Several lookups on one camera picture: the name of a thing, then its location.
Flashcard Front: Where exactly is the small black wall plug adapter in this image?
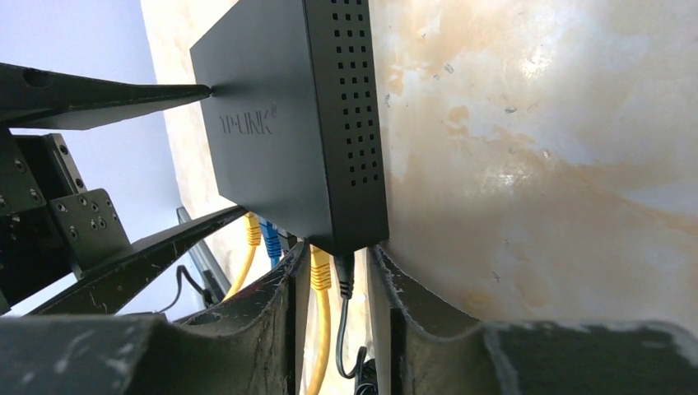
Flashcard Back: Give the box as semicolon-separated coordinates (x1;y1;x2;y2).
333;253;379;394

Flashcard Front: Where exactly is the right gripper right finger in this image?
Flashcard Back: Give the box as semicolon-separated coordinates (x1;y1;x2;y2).
367;245;697;394

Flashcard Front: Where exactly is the large black network switch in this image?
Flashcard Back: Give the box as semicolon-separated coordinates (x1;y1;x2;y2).
190;0;389;255

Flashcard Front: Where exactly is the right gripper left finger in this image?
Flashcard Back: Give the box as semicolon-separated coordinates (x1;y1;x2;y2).
1;242;310;394

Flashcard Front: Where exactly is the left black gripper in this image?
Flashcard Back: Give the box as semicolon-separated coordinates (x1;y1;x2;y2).
1;63;248;315

